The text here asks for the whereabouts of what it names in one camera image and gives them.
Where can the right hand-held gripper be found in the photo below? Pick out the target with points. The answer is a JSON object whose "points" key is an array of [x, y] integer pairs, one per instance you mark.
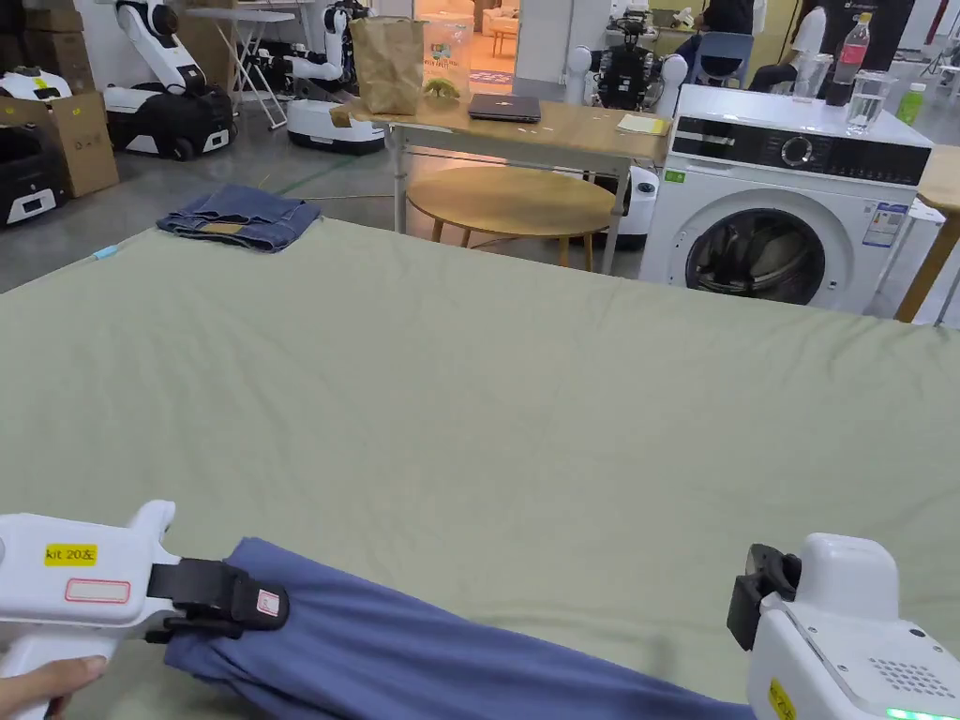
{"points": [[840, 645]]}

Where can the small pale blue tag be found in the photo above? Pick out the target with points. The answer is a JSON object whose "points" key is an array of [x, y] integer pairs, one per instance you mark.
{"points": [[105, 253]]}

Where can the white robot with black base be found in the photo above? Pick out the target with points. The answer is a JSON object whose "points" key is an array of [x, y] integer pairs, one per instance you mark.
{"points": [[169, 97]]}

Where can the folded blue jeans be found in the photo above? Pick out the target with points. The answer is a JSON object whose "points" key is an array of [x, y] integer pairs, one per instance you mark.
{"points": [[247, 214]]}

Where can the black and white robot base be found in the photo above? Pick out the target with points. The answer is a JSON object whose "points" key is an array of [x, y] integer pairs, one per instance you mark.
{"points": [[26, 172]]}

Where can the brown carton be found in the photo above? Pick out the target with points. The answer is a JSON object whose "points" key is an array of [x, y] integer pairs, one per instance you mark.
{"points": [[79, 139]]}

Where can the bed with pale green sheet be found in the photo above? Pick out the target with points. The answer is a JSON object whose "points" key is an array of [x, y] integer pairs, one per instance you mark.
{"points": [[480, 405]]}

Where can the stack of brown cartons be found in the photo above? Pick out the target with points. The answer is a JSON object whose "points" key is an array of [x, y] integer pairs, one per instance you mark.
{"points": [[45, 37]]}

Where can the blue garment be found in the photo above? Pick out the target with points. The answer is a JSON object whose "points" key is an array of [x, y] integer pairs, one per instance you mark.
{"points": [[390, 652]]}

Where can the person's left hand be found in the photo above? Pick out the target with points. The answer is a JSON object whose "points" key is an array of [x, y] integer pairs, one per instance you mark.
{"points": [[37, 690]]}

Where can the black humanoid robot white shoulders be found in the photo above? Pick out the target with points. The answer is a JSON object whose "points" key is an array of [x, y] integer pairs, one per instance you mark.
{"points": [[630, 67]]}

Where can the white washing machine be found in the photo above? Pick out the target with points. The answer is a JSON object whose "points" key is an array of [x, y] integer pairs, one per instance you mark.
{"points": [[765, 210]]}

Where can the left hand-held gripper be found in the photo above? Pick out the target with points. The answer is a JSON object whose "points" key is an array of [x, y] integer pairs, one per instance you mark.
{"points": [[67, 540]]}

